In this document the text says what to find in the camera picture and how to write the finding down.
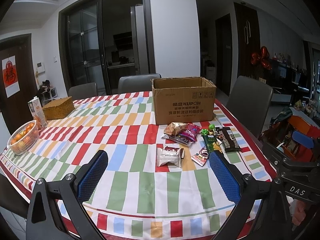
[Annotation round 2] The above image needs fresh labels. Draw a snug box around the white snack packet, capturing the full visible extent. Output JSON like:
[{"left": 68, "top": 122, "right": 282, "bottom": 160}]
[{"left": 156, "top": 148, "right": 182, "bottom": 168}]

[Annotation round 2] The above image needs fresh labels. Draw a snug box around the golden brown snack packet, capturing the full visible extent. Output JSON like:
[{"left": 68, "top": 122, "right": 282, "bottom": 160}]
[{"left": 164, "top": 122, "right": 187, "bottom": 136}]

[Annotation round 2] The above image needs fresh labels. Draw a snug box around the operator right hand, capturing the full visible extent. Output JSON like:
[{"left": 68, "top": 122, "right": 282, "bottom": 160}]
[{"left": 292, "top": 200, "right": 310, "bottom": 226}]

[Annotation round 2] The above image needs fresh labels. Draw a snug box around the white wire fruit basket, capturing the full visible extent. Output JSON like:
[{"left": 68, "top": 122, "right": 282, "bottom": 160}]
[{"left": 7, "top": 120, "right": 39, "bottom": 155}]

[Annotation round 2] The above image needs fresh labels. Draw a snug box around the grey chair right side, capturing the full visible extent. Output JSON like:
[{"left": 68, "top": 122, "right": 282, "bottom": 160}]
[{"left": 226, "top": 76, "right": 273, "bottom": 138}]

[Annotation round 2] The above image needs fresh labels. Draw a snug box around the grey chair far middle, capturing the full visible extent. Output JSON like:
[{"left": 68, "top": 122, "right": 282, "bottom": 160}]
[{"left": 118, "top": 73, "right": 161, "bottom": 94}]

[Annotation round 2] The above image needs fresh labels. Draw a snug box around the red fu character poster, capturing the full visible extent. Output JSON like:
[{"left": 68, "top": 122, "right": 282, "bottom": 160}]
[{"left": 2, "top": 55, "right": 20, "bottom": 98}]

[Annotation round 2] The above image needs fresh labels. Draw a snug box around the red foil balloon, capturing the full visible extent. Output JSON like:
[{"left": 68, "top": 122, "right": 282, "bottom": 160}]
[{"left": 251, "top": 46, "right": 272, "bottom": 70}]

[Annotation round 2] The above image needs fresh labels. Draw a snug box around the brown cardboard box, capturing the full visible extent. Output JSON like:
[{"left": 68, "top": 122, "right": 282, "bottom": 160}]
[{"left": 152, "top": 77, "right": 216, "bottom": 125}]

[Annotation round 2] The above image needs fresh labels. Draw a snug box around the grey chair far left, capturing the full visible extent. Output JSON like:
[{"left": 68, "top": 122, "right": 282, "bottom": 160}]
[{"left": 68, "top": 82, "right": 98, "bottom": 100}]

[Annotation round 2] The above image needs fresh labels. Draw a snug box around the green cracker packet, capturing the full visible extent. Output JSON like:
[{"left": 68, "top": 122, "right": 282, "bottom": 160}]
[{"left": 201, "top": 134, "right": 223, "bottom": 156}]

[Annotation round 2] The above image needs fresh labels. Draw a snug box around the long haw roll snack stick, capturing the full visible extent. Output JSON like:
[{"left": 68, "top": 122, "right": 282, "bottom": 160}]
[{"left": 162, "top": 134, "right": 194, "bottom": 147}]

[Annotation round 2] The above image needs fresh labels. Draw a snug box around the white juice carton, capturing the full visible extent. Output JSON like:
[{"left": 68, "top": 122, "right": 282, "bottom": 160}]
[{"left": 28, "top": 96, "right": 48, "bottom": 131}]

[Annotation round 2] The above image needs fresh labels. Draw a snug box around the grey chair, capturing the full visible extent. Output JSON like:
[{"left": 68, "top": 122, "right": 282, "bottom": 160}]
[
  {"left": 68, "top": 82, "right": 98, "bottom": 100},
  {"left": 118, "top": 73, "right": 161, "bottom": 94},
  {"left": 226, "top": 76, "right": 273, "bottom": 138}
]

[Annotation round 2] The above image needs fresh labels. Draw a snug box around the orange wooden child chair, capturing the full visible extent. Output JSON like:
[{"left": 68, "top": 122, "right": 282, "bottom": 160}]
[{"left": 259, "top": 113, "right": 319, "bottom": 162}]

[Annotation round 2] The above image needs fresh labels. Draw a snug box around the dark brown snack bar pack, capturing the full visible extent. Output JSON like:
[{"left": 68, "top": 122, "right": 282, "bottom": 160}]
[{"left": 216, "top": 127, "right": 241, "bottom": 152}]

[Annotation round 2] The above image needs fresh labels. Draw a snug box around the magenta snack packet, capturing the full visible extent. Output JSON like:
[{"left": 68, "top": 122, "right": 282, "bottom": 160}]
[{"left": 179, "top": 123, "right": 202, "bottom": 142}]

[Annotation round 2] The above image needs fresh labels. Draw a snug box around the woven yellow basket box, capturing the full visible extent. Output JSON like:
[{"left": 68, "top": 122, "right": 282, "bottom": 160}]
[{"left": 42, "top": 96, "right": 75, "bottom": 120}]

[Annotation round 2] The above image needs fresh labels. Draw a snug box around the red white candy packet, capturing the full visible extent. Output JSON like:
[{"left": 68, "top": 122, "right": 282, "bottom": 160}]
[{"left": 191, "top": 146, "right": 209, "bottom": 167}]

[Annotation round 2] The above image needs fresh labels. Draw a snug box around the colourful checked tablecloth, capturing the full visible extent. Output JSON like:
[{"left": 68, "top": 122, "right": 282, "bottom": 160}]
[{"left": 0, "top": 90, "right": 278, "bottom": 240}]

